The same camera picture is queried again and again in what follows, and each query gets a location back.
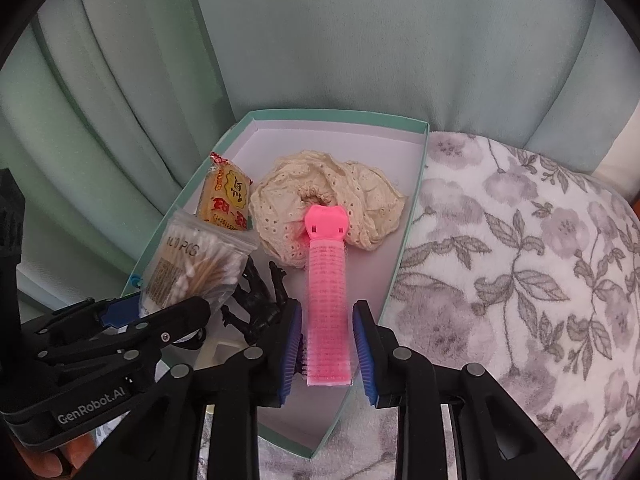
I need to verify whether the pink hair roller clip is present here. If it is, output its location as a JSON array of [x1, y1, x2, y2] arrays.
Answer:
[[304, 205, 352, 387]]

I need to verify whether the cotton swabs plastic bag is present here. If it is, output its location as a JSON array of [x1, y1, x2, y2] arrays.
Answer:
[[140, 209, 258, 316]]

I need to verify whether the cream lace scrunchie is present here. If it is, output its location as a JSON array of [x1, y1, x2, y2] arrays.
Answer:
[[250, 151, 407, 269]]

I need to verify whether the orange biscuit packet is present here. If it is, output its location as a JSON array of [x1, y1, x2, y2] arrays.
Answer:
[[196, 152, 252, 231]]

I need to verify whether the cream hair claw clip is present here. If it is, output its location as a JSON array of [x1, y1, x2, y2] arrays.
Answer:
[[194, 339, 245, 370]]

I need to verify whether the colourful plastic block toy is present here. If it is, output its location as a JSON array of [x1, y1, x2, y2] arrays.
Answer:
[[129, 274, 142, 289]]

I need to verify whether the person's left hand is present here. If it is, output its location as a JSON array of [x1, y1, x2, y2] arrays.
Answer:
[[12, 432, 96, 479]]

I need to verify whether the black action figure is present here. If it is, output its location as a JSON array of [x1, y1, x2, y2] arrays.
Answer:
[[220, 257, 290, 346]]

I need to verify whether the mint green shallow box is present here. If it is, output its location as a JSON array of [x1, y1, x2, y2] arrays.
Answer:
[[123, 110, 430, 458]]

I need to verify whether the mint green padded headboard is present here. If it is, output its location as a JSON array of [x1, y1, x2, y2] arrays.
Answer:
[[1, 0, 639, 318]]

